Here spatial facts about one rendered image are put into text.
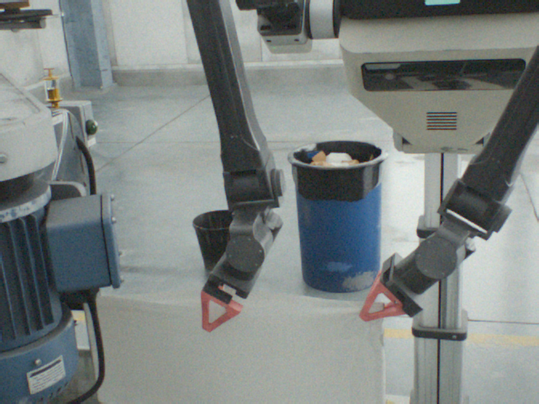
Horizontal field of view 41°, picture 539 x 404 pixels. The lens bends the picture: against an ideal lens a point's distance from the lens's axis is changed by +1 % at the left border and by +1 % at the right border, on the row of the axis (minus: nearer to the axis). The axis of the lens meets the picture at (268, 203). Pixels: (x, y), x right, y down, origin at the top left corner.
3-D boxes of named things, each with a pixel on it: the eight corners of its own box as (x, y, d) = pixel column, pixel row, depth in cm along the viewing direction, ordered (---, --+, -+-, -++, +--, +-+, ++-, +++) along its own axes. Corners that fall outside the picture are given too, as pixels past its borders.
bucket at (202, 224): (257, 253, 397) (253, 209, 388) (243, 276, 369) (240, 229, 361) (205, 252, 403) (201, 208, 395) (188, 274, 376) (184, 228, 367)
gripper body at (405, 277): (382, 286, 102) (420, 255, 99) (387, 257, 112) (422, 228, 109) (414, 317, 103) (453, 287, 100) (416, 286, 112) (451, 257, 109)
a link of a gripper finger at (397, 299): (344, 310, 108) (389, 272, 104) (349, 289, 114) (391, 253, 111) (376, 341, 108) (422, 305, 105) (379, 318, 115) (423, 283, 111)
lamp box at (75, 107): (98, 147, 135) (91, 100, 132) (87, 154, 131) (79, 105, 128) (61, 147, 136) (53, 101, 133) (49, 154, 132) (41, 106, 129)
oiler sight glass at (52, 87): (64, 97, 125) (61, 77, 124) (57, 100, 123) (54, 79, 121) (50, 98, 125) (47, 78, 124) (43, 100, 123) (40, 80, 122)
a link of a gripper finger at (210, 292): (182, 327, 110) (206, 280, 106) (196, 305, 116) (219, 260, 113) (220, 348, 110) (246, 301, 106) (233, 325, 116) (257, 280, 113)
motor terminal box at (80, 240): (125, 273, 92) (113, 187, 88) (127, 309, 83) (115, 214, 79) (58, 283, 90) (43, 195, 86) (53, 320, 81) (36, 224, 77)
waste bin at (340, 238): (391, 256, 381) (391, 139, 360) (386, 300, 334) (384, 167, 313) (302, 254, 392) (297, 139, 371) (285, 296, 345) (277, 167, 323)
